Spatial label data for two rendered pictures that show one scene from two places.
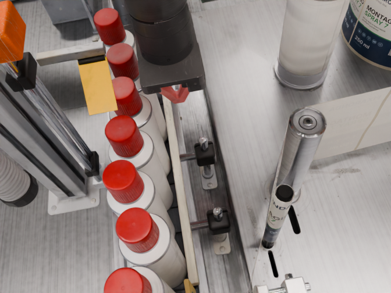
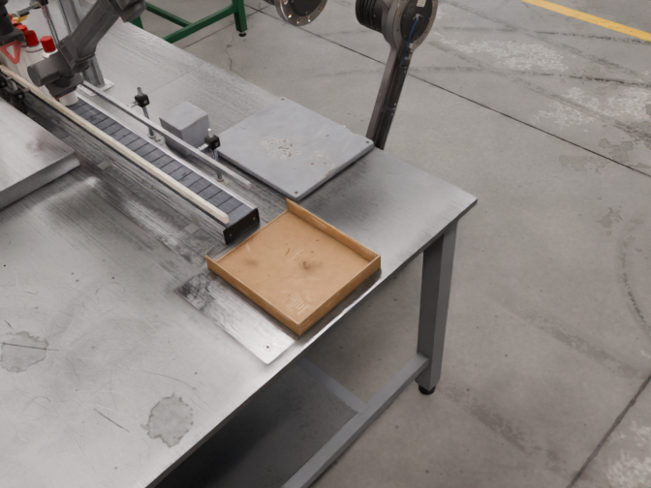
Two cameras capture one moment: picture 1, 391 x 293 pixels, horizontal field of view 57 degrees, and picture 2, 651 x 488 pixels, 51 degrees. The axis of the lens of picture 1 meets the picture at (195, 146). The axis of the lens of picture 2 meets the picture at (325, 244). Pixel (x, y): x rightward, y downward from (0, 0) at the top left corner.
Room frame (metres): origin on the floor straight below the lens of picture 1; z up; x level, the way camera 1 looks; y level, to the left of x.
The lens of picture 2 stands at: (2.16, -0.60, 1.97)
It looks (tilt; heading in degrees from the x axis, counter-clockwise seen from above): 45 degrees down; 137
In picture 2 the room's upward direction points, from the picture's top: 4 degrees counter-clockwise
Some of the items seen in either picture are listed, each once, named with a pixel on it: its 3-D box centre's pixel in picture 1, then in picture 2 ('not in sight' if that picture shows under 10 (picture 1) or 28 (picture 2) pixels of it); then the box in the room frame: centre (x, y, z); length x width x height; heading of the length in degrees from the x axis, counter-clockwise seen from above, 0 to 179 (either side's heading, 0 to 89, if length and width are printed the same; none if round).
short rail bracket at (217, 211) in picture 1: (207, 225); (7, 84); (0.15, 0.00, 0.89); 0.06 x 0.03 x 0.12; 90
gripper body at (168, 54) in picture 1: (163, 32); (0, 24); (0.29, 0.01, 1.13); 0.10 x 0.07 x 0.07; 0
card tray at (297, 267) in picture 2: not in sight; (293, 261); (1.32, 0.08, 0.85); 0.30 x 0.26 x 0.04; 0
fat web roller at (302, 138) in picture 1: (294, 162); not in sight; (0.19, -0.12, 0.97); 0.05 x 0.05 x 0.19
